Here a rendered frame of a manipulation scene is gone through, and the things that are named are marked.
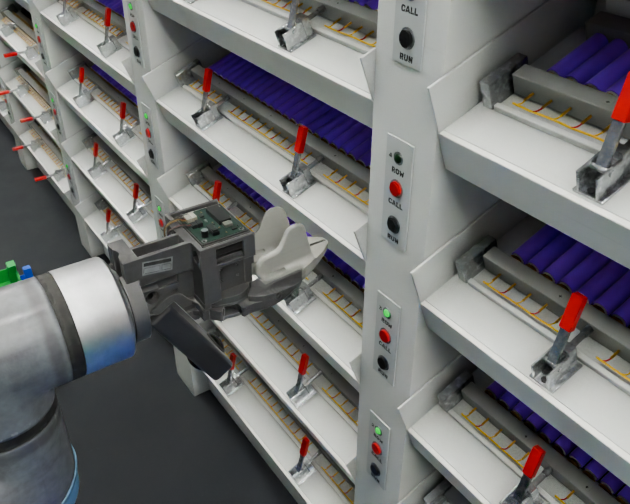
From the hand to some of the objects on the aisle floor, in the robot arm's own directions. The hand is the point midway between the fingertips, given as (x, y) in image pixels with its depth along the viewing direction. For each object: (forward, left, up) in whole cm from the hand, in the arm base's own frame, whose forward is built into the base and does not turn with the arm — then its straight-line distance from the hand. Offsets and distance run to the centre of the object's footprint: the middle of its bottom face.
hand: (315, 252), depth 70 cm
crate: (-33, +107, -69) cm, 132 cm away
